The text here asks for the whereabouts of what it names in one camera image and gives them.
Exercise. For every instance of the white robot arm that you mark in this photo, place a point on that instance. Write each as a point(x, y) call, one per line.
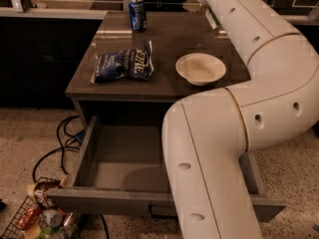
point(204, 135)

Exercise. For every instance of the grey cabinet with top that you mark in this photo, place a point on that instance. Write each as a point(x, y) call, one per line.
point(170, 35)

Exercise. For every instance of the blue kettle chip bag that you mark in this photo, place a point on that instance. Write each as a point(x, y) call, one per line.
point(134, 63)

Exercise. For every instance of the open grey top drawer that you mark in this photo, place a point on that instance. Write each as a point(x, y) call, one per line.
point(122, 170)

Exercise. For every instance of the brown chip bag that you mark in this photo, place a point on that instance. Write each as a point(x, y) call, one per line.
point(39, 192)

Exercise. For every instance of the orange snack bag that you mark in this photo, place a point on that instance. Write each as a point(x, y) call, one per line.
point(28, 218)

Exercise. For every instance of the white bowl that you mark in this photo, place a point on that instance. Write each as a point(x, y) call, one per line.
point(200, 69)

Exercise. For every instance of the blue soda can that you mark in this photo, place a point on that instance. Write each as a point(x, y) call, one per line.
point(138, 15)

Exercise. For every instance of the silver can in basket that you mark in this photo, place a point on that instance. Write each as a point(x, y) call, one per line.
point(52, 217)

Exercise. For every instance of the black drawer handle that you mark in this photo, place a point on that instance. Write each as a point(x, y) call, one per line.
point(162, 212)

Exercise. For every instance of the metal railing frame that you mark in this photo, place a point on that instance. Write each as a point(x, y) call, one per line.
point(66, 4)

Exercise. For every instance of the black wire basket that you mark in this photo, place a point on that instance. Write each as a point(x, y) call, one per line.
point(69, 229)

